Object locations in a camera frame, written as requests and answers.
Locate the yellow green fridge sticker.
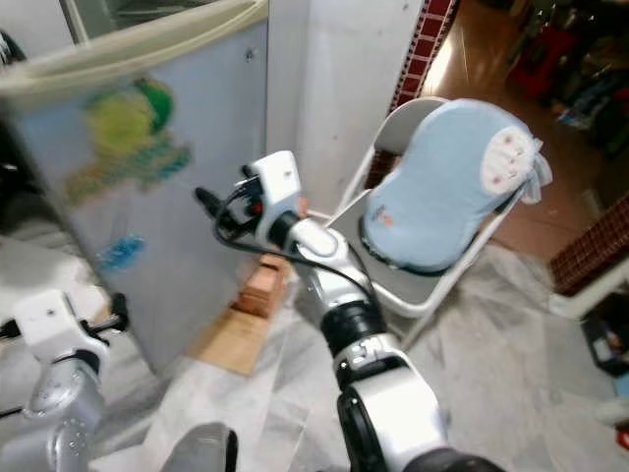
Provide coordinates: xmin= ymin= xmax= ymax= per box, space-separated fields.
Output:
xmin=64 ymin=79 xmax=193 ymax=203

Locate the black box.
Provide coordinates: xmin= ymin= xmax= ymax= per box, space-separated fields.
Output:
xmin=582 ymin=313 xmax=629 ymax=377

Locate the white fridge door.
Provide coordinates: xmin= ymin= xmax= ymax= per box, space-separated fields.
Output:
xmin=0 ymin=0 xmax=271 ymax=377

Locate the grey left robot leg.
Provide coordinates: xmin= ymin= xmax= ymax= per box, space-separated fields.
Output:
xmin=162 ymin=421 xmax=239 ymax=472

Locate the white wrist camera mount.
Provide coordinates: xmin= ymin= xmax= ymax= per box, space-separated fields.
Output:
xmin=15 ymin=288 xmax=106 ymax=370
xmin=249 ymin=149 xmax=306 ymax=247

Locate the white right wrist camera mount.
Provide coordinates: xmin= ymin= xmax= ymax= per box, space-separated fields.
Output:
xmin=249 ymin=149 xmax=306 ymax=247

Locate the red plastic stool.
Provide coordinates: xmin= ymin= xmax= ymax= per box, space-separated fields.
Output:
xmin=506 ymin=25 xmax=583 ymax=99

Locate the small blue fridge sticker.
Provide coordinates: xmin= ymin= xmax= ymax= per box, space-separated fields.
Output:
xmin=100 ymin=236 xmax=148 ymax=274

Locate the brown wooden board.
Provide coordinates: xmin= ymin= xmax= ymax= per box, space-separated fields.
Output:
xmin=187 ymin=310 xmax=272 ymax=377

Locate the light blue baby cushion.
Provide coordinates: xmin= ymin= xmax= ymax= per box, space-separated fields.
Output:
xmin=359 ymin=98 xmax=554 ymax=274

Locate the red brick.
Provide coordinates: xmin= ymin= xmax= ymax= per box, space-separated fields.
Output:
xmin=236 ymin=254 xmax=292 ymax=321

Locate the red brick low wall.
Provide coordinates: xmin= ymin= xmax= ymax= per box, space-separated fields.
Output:
xmin=548 ymin=192 xmax=629 ymax=296

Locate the grey white folding chair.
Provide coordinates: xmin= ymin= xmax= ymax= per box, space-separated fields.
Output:
xmin=339 ymin=96 xmax=542 ymax=318

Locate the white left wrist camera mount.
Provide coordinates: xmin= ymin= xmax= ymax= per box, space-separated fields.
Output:
xmin=15 ymin=288 xmax=106 ymax=370

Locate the white low frame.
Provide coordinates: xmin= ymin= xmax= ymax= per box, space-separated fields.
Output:
xmin=548 ymin=264 xmax=629 ymax=321

